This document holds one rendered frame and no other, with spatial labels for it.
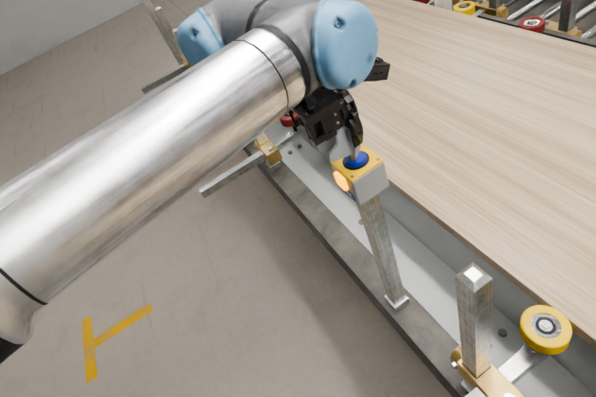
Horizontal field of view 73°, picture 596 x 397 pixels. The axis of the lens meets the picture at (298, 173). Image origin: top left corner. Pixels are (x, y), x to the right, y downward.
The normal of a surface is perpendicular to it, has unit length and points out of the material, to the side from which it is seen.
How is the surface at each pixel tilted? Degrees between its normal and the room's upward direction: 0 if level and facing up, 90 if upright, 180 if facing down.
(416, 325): 0
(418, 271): 0
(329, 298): 0
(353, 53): 90
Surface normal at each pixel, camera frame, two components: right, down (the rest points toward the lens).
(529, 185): -0.30, -0.69
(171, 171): 0.68, 0.25
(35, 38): 0.46, 0.50
